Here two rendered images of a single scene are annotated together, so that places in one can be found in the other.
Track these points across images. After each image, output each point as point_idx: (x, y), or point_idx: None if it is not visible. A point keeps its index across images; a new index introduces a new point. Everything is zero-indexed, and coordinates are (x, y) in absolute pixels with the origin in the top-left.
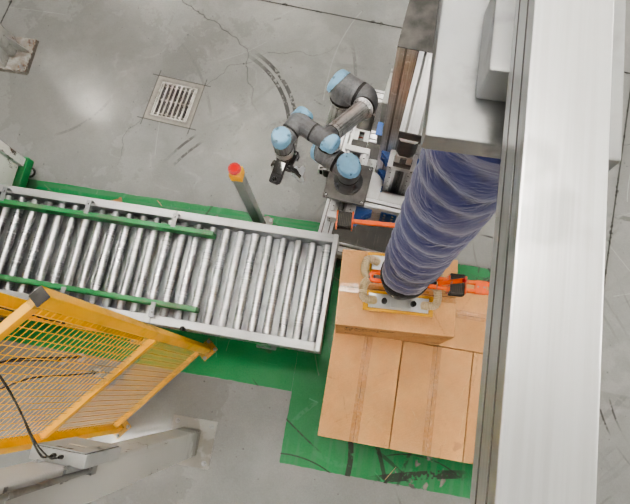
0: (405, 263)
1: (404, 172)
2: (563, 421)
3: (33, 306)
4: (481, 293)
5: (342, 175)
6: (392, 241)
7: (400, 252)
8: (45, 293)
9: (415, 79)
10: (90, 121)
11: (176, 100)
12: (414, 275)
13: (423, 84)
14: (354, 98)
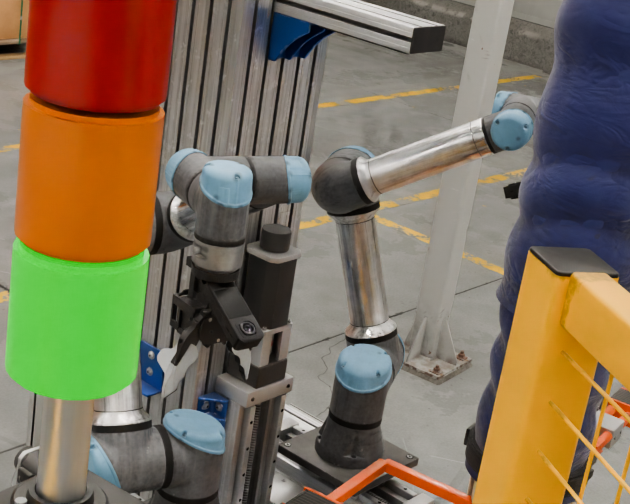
0: None
1: (268, 409)
2: None
3: (611, 278)
4: (602, 442)
5: (208, 450)
6: (582, 181)
7: None
8: (569, 249)
9: (327, 0)
10: None
11: None
12: None
13: (343, 1)
14: (160, 213)
